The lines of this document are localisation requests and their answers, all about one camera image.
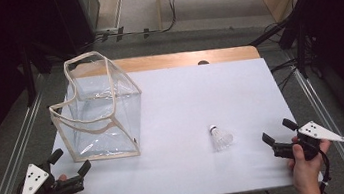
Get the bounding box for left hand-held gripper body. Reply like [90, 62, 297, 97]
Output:
[14, 156, 87, 194]

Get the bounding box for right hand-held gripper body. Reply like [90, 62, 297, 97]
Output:
[270, 116, 344, 166]

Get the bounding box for white feather shuttlecock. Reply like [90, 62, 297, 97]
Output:
[208, 122, 235, 153]

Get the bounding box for clear plastic bag beige trim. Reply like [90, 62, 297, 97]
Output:
[42, 45, 151, 168]

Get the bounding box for person's right hand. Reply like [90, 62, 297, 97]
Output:
[284, 132, 337, 190]

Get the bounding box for white table mat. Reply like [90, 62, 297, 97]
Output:
[20, 48, 324, 194]

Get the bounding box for black tripod stand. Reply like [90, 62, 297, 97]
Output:
[245, 8, 317, 85]

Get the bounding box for black cabinet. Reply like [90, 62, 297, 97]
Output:
[51, 0, 107, 55]

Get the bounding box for right hand-held gripper cable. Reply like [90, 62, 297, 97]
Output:
[313, 148, 335, 194]

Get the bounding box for black cables by tripod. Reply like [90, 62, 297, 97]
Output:
[268, 57, 304, 94]

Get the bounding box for black floor cable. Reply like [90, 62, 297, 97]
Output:
[88, 0, 184, 46]

